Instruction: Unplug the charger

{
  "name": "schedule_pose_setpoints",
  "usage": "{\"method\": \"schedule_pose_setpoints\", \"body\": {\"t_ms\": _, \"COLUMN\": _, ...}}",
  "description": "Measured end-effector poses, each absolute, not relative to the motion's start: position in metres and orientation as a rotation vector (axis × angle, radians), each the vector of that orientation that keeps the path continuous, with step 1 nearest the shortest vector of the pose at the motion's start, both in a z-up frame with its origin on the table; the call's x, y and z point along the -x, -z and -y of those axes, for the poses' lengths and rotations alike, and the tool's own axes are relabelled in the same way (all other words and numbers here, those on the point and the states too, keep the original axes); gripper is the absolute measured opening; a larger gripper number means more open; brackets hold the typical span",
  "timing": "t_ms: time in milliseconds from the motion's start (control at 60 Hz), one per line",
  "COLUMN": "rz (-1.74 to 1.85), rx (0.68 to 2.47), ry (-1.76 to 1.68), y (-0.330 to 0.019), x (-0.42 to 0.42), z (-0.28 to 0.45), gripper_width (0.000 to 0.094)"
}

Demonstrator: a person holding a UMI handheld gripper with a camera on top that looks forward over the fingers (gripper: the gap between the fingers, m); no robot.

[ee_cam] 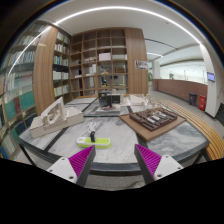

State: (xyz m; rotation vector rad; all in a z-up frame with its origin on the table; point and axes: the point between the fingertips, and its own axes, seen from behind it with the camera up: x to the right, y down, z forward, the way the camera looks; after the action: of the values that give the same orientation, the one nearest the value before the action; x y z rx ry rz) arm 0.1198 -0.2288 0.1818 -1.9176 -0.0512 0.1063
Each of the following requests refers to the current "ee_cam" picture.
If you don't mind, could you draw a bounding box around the left bookshelf with books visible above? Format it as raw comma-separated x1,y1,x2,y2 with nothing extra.
0,20,71,159

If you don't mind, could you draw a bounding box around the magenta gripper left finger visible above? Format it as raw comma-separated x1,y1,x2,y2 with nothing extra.
47,146,96,187

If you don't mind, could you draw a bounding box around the wooden bookshelf wall unit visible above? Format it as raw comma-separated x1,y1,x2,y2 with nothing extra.
69,27,148,98

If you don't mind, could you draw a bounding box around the yellow-green white power strip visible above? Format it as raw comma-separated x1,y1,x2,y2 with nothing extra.
77,136,111,148

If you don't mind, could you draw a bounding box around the dark brown architectural model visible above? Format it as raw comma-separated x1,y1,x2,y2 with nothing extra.
129,108,177,131

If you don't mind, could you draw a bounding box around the black charger plug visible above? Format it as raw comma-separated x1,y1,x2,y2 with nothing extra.
90,131,96,142

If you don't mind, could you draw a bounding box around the white architectural model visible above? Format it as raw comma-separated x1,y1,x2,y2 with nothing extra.
123,94,156,107
30,97,84,138

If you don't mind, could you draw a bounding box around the wall mounted screen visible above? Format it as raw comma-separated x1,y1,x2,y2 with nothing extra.
207,72,215,82

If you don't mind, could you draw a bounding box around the wooden slatted bench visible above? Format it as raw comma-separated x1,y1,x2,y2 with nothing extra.
160,100,224,160

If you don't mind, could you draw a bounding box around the brown wooden model base board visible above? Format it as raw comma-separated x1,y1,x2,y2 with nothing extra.
120,108,186,142

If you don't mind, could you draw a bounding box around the white architectural model far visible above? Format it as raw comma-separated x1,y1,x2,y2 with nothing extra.
123,94,156,107

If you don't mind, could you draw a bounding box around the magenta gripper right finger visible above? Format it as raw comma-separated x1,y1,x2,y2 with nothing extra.
134,144,183,184

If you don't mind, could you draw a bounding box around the white architectural model left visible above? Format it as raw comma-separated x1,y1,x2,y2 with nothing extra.
30,97,84,138

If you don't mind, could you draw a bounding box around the poster on wooden panel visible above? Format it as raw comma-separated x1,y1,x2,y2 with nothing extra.
135,60,148,70

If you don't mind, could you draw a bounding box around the dark grey bin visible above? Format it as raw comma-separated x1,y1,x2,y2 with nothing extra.
189,93,197,106

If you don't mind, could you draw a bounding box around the wooden reception counter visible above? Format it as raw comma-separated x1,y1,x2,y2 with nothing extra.
153,79,208,107

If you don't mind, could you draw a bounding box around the red bin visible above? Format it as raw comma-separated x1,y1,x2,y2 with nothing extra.
199,95,206,111

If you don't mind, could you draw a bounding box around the white charger cable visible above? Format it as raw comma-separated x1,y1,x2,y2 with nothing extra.
86,121,100,134

